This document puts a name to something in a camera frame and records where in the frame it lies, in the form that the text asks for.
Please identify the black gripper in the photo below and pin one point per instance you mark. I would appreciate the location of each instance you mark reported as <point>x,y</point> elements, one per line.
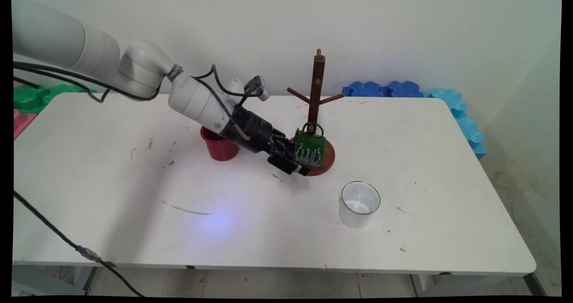
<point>253,130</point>

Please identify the green enamel mug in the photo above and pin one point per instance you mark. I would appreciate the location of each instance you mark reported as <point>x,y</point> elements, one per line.
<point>310,150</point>

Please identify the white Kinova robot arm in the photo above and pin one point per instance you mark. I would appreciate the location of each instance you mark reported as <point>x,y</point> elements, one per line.
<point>143,68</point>

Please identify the red enamel mug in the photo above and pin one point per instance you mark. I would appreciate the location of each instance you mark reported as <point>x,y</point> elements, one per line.
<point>219,148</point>

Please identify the brown wooden mug tree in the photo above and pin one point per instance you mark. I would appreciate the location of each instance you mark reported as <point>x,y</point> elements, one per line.
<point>317,83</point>

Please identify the white enamel mug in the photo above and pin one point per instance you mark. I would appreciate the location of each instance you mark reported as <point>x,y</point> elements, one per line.
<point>358,206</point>

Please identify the dark blue foam mat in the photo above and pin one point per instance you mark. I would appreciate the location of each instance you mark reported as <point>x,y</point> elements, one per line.
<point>404,89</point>
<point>365,89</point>

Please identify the light blue foam mat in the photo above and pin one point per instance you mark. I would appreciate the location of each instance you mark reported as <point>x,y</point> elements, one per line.
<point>472,135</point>
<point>447,99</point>

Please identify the grey table leg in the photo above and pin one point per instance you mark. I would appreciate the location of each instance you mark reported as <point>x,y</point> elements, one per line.
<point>452,284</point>
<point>49,280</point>

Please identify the green foam mat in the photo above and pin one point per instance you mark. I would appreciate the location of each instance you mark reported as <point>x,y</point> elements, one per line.
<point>31,98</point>

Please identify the pink foam mat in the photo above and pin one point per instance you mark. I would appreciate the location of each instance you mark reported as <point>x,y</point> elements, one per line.
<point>22,123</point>

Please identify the thin black rod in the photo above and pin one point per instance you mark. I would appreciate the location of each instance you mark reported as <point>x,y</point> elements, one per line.
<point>24,82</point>

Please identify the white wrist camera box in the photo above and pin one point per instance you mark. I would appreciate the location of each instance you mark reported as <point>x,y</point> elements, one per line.
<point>262,90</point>

